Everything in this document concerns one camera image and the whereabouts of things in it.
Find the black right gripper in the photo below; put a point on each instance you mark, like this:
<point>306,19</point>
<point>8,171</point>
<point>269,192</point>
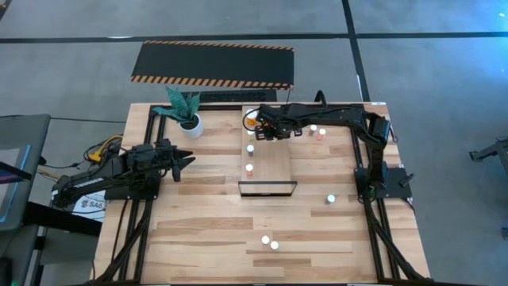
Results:
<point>266,119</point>

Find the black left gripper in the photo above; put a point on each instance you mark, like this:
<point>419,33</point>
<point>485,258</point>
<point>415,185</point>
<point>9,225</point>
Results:
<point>176,175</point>

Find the amber pill bottle white cap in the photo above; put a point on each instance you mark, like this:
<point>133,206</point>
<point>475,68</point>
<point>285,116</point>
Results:
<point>251,114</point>

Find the pink pill bottle white cap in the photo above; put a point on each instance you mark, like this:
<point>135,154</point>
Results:
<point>322,132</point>
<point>248,168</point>
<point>265,239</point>

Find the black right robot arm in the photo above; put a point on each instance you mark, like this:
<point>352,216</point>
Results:
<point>337,115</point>

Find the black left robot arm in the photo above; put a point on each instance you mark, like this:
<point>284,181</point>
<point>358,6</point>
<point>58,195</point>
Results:
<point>95,178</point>

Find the black-framed wooden shelf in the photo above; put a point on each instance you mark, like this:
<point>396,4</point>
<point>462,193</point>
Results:
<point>274,163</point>

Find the snake plant in white pot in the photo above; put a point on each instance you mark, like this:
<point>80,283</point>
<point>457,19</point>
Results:
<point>190,127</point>

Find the black perforated strip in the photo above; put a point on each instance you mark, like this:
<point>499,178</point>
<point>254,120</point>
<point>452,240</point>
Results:
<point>222,96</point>

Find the black mat hazard stripes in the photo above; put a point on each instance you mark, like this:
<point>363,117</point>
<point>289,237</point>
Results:
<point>214,63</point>

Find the white printed label sheet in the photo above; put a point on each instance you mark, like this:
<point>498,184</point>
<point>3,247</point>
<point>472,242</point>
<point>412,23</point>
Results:
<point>89,206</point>

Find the yellow-green pill bottle white cap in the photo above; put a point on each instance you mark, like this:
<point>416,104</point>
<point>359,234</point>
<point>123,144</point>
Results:
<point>274,245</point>

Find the black crossbar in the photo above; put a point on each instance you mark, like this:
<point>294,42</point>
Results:
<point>59,218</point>

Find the grey cart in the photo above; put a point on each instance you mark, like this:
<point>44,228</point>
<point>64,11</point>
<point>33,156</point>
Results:
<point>24,131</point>

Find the dark tablet blue edge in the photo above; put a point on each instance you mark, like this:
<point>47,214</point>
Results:
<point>12,163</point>

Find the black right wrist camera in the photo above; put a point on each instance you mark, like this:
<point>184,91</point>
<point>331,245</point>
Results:
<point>282,127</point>

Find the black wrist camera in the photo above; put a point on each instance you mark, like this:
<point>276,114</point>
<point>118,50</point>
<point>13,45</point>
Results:
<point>282,127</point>
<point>163,155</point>

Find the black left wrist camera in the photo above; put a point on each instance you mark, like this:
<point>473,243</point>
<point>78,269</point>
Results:
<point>163,155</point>

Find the black aluminium rail frame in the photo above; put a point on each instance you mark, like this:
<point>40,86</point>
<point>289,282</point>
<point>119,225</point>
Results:
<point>152,127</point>

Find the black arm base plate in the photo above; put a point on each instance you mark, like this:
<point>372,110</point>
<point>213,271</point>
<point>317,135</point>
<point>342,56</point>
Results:
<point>151,192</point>
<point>397,182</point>

